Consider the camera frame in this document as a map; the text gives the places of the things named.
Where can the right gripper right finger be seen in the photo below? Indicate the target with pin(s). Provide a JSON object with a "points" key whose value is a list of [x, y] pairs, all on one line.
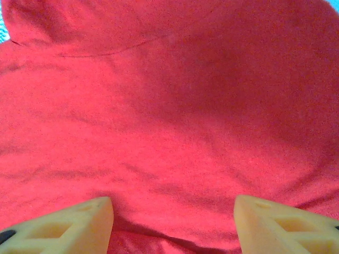
{"points": [[262, 232]]}

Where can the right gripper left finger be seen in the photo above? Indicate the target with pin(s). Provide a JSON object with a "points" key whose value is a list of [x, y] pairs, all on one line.
{"points": [[79, 230]]}

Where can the red t-shirt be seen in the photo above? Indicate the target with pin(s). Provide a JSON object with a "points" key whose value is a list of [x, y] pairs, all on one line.
{"points": [[169, 105]]}

